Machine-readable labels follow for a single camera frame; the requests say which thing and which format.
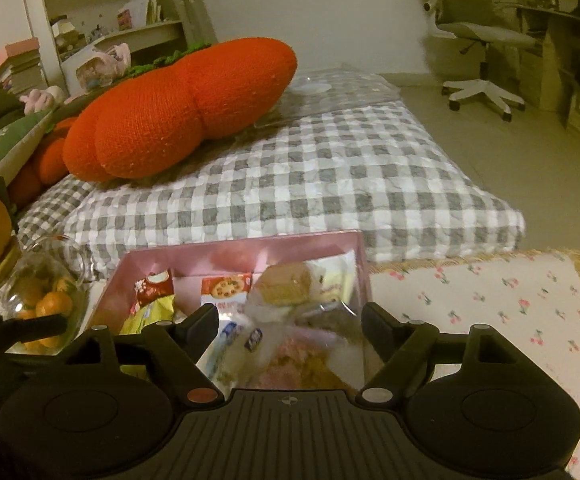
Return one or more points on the red white candy packet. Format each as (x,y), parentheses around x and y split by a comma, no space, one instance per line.
(155,287)

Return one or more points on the yellow snack packet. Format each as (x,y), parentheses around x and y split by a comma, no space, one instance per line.
(147,317)

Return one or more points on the glass jar with cork lid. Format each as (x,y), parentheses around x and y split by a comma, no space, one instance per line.
(30,270)

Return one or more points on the pile of small oranges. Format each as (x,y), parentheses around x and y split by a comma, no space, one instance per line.
(52,305)

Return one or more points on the pink plush toy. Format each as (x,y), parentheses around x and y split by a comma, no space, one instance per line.
(42,99)

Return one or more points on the beige pastry clear packet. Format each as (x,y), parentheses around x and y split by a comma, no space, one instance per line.
(285,282)

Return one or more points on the white office chair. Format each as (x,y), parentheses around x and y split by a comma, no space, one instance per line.
(474,30)

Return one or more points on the grey checkered blanket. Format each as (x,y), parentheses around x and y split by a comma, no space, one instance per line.
(320,175)

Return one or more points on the orange pumpkin cushion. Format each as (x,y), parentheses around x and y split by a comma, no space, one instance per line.
(170,110)

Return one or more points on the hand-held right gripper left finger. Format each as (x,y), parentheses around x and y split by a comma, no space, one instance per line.
(205,322)

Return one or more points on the pink plush doll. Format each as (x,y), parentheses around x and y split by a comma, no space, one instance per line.
(102,65)

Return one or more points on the white stick clear packet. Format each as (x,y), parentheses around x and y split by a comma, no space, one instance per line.
(337,280)

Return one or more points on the white bookshelf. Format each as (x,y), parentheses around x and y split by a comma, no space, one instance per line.
(95,5)

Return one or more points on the small orange cushion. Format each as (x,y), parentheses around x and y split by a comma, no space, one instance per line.
(45,160)

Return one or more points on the green embroidered pillow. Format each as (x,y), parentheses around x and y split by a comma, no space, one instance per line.
(0,152)

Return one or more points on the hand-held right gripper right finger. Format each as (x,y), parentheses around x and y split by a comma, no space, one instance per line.
(375,322)

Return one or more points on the cluttered desk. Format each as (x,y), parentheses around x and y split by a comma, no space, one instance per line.
(564,35)

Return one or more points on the clear plastic bag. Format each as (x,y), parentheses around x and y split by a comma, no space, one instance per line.
(320,92)

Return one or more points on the pink snack clear packet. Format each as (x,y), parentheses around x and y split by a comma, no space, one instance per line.
(300,365)

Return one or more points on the long white bread packet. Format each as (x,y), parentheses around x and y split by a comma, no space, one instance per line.
(225,350)

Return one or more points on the pink cardboard box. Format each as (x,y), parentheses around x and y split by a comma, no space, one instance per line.
(195,257)

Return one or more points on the pink storage box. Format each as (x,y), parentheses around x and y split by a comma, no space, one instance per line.
(17,60)

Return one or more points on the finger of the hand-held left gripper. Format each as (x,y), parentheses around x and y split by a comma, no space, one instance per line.
(30,327)

